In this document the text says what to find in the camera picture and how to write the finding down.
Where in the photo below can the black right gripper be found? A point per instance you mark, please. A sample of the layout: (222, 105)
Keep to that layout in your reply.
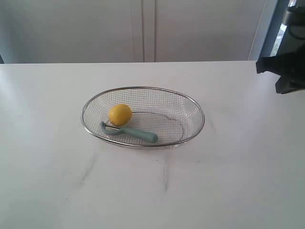
(287, 63)

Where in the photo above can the yellow lemon with sticker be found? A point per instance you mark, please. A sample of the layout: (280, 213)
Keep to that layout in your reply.
(120, 114)

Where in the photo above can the teal handled peeler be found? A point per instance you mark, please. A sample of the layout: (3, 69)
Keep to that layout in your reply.
(140, 134)

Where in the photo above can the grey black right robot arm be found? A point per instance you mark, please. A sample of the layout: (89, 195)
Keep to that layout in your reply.
(293, 17)

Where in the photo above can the oval wire mesh basket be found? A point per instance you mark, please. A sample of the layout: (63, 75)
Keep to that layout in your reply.
(176, 118)

